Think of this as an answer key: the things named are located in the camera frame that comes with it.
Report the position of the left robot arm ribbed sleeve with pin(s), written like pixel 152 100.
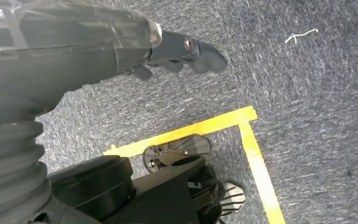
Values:
pixel 9 173

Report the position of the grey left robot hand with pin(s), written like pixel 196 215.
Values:
pixel 58 55

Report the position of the yellow floor tape square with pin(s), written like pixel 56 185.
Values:
pixel 259 173

